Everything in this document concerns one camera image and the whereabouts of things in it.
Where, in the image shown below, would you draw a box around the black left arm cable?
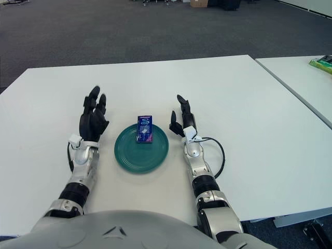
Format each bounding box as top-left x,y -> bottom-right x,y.
66,141 -> 75,174

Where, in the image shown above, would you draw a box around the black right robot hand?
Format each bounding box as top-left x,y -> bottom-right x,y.
169,94 -> 197,137

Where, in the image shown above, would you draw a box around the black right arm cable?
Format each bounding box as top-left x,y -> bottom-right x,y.
199,136 -> 225,179

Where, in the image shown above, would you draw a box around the white table foot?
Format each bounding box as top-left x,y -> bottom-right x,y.
273,207 -> 332,228

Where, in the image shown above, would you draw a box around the black metal floor frame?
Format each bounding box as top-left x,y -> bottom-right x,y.
303,219 -> 332,245

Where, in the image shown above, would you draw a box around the grey robot torso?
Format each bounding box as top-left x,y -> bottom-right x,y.
0,209 -> 268,249

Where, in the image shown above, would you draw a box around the black cabinet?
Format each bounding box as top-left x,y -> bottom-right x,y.
207,0 -> 242,11

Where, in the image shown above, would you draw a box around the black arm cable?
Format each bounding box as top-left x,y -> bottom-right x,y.
199,136 -> 225,179
66,141 -> 75,174

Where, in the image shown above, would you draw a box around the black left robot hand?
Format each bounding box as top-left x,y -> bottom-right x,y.
78,87 -> 110,145

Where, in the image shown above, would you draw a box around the purple blue gum box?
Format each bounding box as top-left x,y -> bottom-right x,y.
136,115 -> 154,144

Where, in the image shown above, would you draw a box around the green flat box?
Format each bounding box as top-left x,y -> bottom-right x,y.
308,54 -> 332,74

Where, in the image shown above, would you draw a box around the green round plate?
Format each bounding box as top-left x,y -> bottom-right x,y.
114,123 -> 170,174

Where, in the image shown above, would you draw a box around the black wheeled chair bases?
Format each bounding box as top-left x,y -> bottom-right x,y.
141,0 -> 182,7

